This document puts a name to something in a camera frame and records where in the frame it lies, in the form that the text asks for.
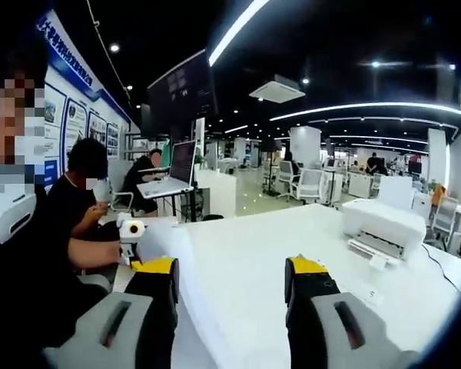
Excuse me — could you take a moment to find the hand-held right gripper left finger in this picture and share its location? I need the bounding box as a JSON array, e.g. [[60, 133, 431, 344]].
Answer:
[[56, 256, 181, 369]]

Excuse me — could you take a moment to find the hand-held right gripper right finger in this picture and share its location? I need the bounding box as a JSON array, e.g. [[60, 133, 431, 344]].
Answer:
[[284, 255, 389, 369]]

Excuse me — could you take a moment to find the stack of white printing papers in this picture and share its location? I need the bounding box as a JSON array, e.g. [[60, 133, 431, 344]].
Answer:
[[138, 222, 295, 369]]

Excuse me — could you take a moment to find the person's left hand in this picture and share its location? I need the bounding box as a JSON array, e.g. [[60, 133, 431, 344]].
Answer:
[[98, 238, 124, 267]]

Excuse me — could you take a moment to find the white table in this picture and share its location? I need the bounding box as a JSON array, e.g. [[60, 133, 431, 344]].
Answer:
[[111, 202, 461, 369]]

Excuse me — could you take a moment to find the open laptop on stand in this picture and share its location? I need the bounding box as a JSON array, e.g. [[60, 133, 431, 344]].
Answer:
[[135, 139, 200, 200]]

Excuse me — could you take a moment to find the white printer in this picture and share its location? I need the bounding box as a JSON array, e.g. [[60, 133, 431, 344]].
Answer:
[[340, 175, 428, 270]]

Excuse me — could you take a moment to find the operator in black shirt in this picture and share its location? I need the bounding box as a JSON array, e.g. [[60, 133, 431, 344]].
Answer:
[[0, 184, 112, 354]]

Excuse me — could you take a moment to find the white office chair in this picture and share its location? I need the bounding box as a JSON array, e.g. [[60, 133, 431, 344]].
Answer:
[[277, 160, 301, 201], [432, 198, 460, 243], [291, 168, 327, 205]]

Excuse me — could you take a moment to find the large black hanging screen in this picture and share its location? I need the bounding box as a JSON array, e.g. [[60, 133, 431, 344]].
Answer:
[[145, 47, 219, 135]]

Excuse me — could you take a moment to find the ceiling air vent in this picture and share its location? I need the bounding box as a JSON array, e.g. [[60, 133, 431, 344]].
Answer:
[[248, 74, 307, 105]]

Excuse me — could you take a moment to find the long ceiling light strip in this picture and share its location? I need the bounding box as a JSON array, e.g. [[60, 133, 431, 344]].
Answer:
[[208, 0, 273, 66]]

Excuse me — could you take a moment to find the black printer power cable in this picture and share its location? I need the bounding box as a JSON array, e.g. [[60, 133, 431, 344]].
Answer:
[[421, 243, 461, 290]]

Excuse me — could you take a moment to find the blue white wall poster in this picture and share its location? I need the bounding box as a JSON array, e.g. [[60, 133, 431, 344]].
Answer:
[[36, 8, 134, 185]]

